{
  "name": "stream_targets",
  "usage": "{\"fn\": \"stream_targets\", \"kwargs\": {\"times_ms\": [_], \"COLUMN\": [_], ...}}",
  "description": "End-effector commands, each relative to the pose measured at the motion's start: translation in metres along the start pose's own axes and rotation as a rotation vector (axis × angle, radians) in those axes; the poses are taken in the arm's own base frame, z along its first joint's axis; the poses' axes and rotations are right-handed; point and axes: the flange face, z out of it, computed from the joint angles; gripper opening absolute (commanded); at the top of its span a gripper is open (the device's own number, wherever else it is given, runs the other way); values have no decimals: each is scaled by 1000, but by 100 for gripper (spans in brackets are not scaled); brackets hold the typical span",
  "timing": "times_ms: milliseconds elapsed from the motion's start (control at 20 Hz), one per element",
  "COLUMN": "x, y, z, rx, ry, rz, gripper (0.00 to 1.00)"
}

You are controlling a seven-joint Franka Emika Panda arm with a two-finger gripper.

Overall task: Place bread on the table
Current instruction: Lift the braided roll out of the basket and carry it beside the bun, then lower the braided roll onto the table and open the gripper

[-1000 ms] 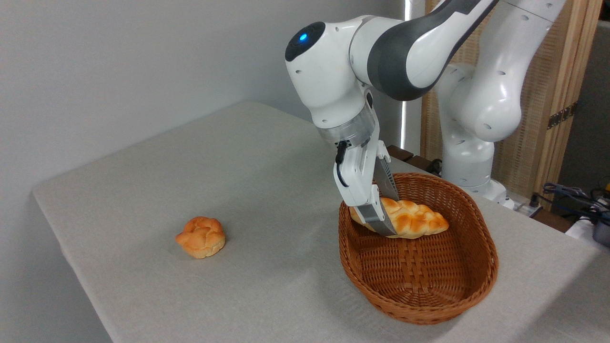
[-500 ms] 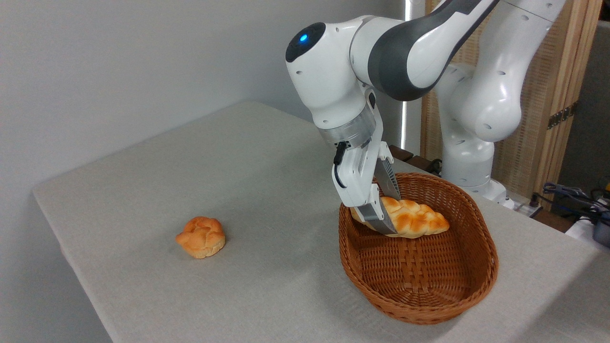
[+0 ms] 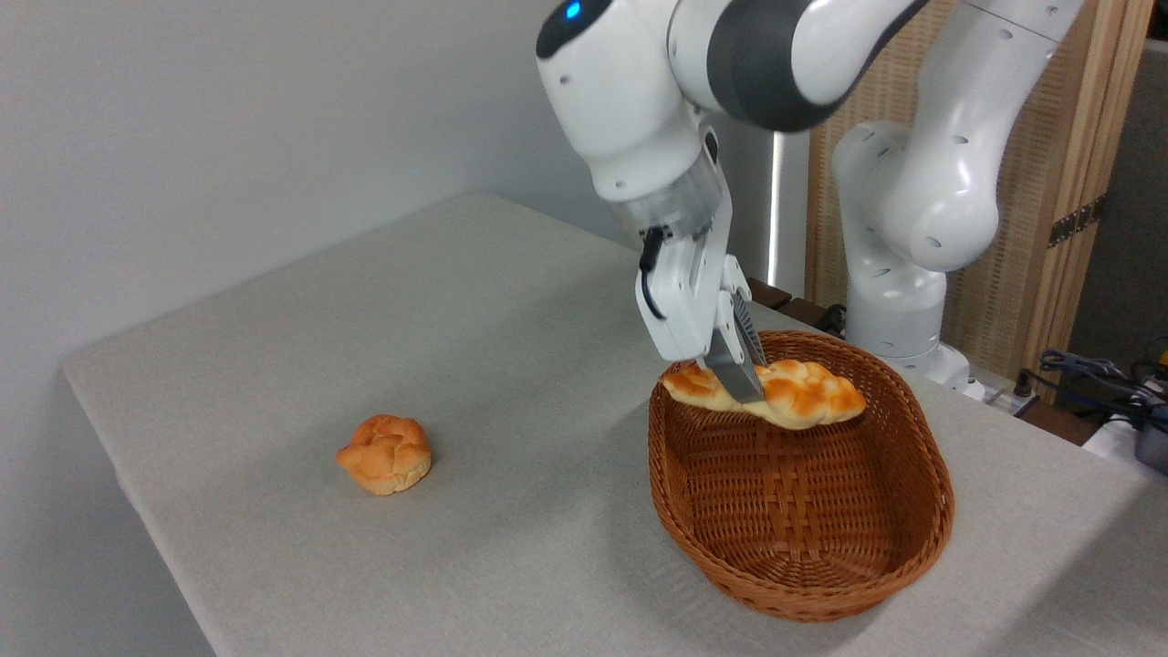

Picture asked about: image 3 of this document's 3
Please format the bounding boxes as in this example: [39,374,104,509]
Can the round orange bread roll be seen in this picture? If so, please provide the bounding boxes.
[336,414,433,496]

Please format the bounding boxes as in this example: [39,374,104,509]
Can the brown wicker basket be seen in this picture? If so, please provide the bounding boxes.
[648,330,956,624]

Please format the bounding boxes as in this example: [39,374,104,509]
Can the black cables and devices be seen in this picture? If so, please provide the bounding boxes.
[1038,349,1168,432]

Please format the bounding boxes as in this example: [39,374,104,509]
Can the dark metal screen hinge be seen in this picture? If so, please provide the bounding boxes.
[1048,194,1108,249]

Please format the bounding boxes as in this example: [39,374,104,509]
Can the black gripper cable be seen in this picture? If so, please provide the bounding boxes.
[638,226,667,320]

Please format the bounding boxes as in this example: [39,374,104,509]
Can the long braided bread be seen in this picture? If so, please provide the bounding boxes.
[661,359,868,432]

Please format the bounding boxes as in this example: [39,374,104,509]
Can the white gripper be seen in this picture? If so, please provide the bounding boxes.
[636,203,767,404]

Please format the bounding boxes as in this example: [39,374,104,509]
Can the white vertical light strip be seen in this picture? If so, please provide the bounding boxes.
[768,130,791,288]

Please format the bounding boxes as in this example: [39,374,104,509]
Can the grey tablecloth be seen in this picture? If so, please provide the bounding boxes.
[62,193,1168,657]

